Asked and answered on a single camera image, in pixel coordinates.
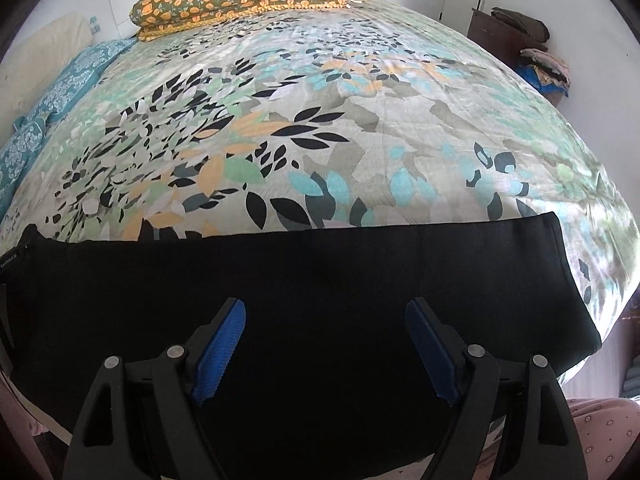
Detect black pants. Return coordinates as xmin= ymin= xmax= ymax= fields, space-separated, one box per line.
xmin=1 ymin=212 xmax=601 ymax=479

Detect pink dotted pajama leg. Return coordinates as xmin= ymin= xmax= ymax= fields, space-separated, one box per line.
xmin=567 ymin=398 xmax=639 ymax=480

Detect teal damask pillow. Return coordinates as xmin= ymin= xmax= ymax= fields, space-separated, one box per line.
xmin=1 ymin=38 xmax=136 ymax=217

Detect floral leaf bedspread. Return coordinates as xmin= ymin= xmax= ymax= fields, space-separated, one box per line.
xmin=0 ymin=0 xmax=640 ymax=386

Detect pile of folded clothes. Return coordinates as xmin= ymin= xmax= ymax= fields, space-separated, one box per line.
xmin=490 ymin=6 xmax=570 ymax=96

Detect dark wooden dresser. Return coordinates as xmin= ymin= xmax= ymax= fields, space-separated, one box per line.
xmin=468 ymin=9 xmax=567 ymax=106

